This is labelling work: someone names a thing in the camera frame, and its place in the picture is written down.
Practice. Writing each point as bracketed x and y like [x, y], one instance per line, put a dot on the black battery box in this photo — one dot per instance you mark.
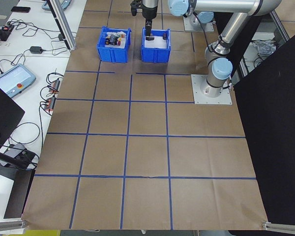
[165, 36]
[150, 38]

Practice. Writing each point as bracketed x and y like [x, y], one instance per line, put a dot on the blue bin with white liner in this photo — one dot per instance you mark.
[155, 55]

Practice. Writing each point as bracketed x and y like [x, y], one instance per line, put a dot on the blue bin with battery pile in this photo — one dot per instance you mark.
[113, 55]

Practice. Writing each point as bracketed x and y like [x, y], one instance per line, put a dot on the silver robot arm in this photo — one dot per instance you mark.
[226, 32]
[207, 17]

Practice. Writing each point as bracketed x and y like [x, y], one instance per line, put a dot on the white battery pack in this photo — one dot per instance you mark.
[123, 35]

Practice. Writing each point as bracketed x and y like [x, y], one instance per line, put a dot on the green battery pack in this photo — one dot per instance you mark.
[116, 36]

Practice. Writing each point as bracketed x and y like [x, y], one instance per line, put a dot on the red battery pack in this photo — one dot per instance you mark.
[118, 43]

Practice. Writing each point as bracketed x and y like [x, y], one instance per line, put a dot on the black battery pack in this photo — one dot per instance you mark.
[109, 40]

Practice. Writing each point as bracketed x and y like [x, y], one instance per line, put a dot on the white liner sheet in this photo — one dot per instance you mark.
[159, 44]

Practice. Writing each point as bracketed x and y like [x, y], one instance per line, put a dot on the black power adapter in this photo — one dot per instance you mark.
[36, 50]
[61, 37]

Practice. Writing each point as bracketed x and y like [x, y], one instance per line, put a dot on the light blue teach pendant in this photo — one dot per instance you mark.
[14, 79]
[46, 5]

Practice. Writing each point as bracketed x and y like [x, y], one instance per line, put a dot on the black smartphone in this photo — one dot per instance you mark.
[20, 9]

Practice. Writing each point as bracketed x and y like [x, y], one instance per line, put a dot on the crumpled grey plastic sheet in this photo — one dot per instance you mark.
[264, 46]

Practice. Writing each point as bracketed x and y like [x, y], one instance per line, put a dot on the black monitor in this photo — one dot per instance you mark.
[2, 115]

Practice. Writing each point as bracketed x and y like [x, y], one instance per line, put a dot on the grey flat plate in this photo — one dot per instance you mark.
[14, 148]

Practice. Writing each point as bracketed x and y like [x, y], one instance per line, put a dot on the black board panel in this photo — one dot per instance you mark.
[17, 194]

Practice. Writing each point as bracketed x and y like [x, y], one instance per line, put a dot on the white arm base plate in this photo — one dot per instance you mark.
[186, 24]
[199, 98]

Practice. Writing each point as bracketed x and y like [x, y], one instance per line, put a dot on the aluminium camera post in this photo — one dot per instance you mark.
[66, 32]

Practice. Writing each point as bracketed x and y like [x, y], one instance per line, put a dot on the aluminium frame bar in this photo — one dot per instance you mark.
[280, 25]
[244, 70]

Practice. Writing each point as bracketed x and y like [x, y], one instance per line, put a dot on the black frame cover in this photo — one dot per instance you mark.
[273, 123]

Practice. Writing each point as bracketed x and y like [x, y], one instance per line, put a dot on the black stand base plate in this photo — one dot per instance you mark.
[3, 171]

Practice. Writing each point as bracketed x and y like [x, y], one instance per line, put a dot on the aluminium table corner rail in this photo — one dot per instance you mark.
[282, 226]
[7, 225]

